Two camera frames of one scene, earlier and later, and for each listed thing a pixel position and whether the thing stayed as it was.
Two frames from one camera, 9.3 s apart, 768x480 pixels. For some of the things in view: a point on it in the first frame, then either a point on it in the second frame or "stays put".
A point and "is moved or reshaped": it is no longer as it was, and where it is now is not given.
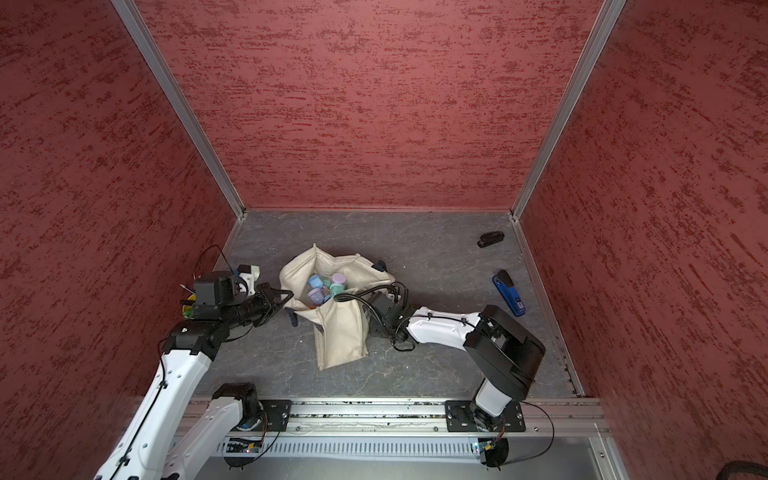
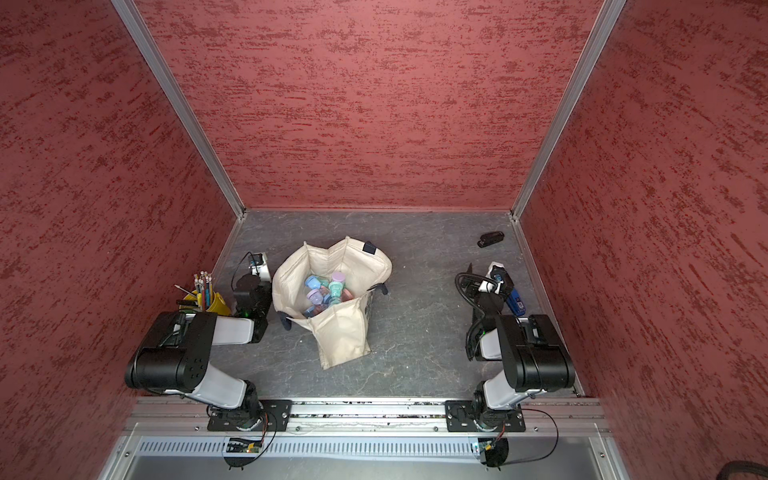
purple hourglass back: (316, 295) stays put
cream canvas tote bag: (341, 326) is moved or reshaped
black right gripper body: (384, 327) → (478, 298)
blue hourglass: (315, 281) stays put
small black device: (491, 237) stays put
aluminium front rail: (424, 416) stays put
